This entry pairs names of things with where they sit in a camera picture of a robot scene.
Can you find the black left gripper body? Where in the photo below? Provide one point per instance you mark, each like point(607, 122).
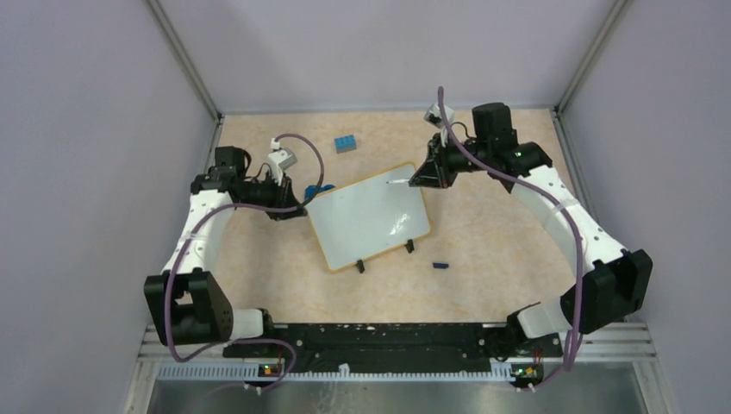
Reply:
point(271, 193)

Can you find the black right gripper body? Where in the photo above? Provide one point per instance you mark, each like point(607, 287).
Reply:
point(452, 160)

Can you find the yellow-framed whiteboard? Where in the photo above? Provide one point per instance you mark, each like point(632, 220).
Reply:
point(368, 217)

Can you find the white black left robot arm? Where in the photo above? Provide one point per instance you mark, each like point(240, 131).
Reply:
point(185, 301)

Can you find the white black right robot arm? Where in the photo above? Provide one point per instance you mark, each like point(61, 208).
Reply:
point(611, 281)

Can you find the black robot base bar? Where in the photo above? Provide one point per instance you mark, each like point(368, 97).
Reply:
point(394, 348)

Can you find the blue lego brick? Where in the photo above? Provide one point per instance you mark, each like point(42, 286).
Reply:
point(345, 144)

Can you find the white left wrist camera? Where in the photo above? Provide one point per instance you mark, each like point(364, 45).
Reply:
point(279, 160)

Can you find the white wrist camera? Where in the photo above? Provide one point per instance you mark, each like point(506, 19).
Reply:
point(279, 160)
point(433, 116)

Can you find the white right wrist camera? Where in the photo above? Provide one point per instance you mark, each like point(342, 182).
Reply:
point(433, 116)

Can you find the white cable duct strip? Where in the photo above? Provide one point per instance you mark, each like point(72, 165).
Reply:
point(253, 372)

